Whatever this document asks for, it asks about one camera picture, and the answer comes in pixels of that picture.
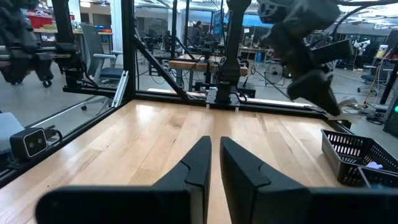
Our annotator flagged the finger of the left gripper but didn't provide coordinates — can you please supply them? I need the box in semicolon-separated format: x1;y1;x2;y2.
287;69;342;117
310;38;356;67

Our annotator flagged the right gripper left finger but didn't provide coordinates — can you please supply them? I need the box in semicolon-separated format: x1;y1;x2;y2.
34;135;213;224

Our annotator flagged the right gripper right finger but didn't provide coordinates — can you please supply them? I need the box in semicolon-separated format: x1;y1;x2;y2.
220;136;398;224

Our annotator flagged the black floor fan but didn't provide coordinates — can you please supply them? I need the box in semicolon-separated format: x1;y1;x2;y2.
264;62;285;87

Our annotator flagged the black desk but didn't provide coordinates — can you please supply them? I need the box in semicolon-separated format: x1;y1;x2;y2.
373;55;398;105

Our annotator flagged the black plastic mesh basket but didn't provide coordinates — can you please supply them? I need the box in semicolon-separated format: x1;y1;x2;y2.
321;129;398;187
357;166;398;190

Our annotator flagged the black computer case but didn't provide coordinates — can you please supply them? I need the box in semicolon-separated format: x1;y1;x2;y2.
383;96;398;138

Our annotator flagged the person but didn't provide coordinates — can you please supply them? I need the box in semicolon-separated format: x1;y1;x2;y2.
192;20;205;47

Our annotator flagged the grey office chair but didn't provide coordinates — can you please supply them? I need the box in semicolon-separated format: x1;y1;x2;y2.
80;23;125;85

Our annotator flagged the red plastic bin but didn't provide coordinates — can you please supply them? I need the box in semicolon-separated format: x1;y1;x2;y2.
27;9;56;29

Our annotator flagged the silver aluminium bracket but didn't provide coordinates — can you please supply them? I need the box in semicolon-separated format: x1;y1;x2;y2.
111;70;129;108

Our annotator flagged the small black depth camera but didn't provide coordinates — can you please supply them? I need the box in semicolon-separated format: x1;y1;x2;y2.
9;126;49;161

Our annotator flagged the black metal table frame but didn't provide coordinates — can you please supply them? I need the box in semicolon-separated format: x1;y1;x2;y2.
0;0;352;187

